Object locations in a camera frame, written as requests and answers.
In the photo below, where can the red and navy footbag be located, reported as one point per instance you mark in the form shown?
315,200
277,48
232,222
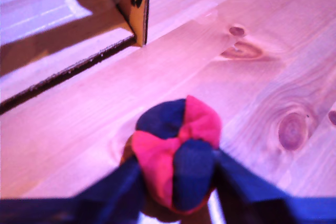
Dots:
181,155

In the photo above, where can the cardboard dice tower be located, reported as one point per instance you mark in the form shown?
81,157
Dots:
78,1

